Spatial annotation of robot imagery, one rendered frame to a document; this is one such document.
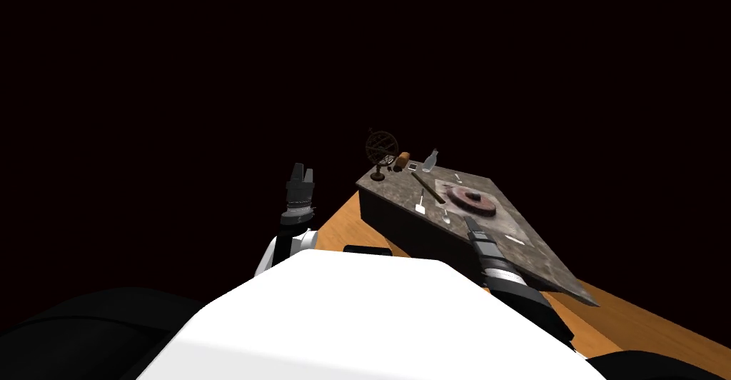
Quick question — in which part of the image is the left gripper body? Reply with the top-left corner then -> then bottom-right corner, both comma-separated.
285,179 -> 315,203

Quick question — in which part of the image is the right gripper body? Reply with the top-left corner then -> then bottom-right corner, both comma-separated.
463,214 -> 505,261

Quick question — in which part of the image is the red-brown round plate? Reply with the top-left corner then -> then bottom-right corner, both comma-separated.
445,185 -> 498,218

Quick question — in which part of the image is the dark armillary sphere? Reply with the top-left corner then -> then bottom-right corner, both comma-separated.
365,128 -> 400,183

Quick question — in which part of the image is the brown wooden stick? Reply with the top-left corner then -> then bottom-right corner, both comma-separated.
410,171 -> 447,206

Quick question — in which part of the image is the grey stone table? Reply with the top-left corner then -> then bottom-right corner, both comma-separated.
354,164 -> 601,308

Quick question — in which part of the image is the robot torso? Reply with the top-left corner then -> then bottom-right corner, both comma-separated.
136,245 -> 608,380

